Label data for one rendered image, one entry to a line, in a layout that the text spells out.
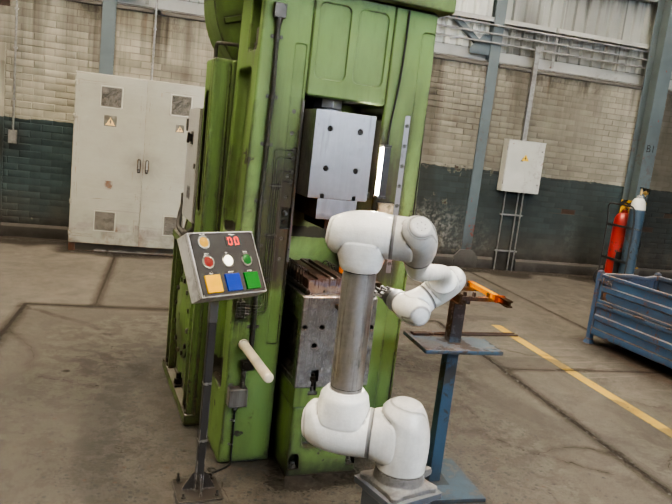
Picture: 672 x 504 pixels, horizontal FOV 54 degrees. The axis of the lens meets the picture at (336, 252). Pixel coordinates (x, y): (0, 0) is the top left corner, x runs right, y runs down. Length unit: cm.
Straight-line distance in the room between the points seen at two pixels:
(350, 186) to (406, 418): 138
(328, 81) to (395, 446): 178
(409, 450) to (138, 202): 660
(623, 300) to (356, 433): 473
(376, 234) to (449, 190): 790
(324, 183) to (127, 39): 617
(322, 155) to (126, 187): 545
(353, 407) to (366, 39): 187
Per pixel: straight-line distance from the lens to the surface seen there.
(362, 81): 325
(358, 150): 308
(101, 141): 826
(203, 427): 309
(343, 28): 323
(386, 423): 204
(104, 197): 831
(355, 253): 188
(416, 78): 337
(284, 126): 310
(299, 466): 337
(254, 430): 343
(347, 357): 198
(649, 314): 631
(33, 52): 904
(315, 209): 304
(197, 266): 270
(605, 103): 1096
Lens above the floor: 163
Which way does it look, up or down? 9 degrees down
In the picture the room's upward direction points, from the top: 7 degrees clockwise
